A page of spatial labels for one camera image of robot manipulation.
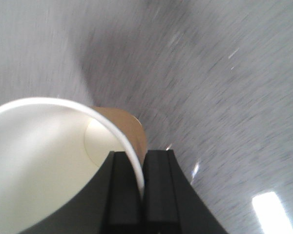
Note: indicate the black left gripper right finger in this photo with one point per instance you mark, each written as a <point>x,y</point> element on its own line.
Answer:
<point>171,205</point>

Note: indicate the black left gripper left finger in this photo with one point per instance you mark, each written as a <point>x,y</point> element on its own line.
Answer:
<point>88,211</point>

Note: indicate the brown paper cup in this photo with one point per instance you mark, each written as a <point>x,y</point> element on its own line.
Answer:
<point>50,148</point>

